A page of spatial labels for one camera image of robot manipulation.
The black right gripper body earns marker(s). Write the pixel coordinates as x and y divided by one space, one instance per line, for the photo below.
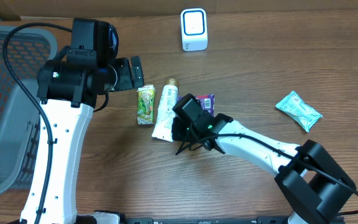
185 130

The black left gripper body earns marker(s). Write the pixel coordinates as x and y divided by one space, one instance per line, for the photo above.
136 72

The green juice carton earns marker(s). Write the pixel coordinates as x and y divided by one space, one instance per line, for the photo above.
145 108

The white tube gold cap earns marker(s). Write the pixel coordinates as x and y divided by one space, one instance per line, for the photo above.
165 115

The purple snack packet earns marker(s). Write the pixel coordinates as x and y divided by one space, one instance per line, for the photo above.
209 102

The teal snack packet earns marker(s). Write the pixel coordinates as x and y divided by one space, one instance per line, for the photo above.
305 115

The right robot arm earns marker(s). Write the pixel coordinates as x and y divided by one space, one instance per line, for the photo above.
312 182

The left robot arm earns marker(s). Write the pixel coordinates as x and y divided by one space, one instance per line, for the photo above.
68 89

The white barcode scanner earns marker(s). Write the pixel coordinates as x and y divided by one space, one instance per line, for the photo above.
194 29

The grey plastic basket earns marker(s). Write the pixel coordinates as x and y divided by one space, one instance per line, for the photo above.
28 50

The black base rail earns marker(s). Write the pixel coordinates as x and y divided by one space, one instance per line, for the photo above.
258 220

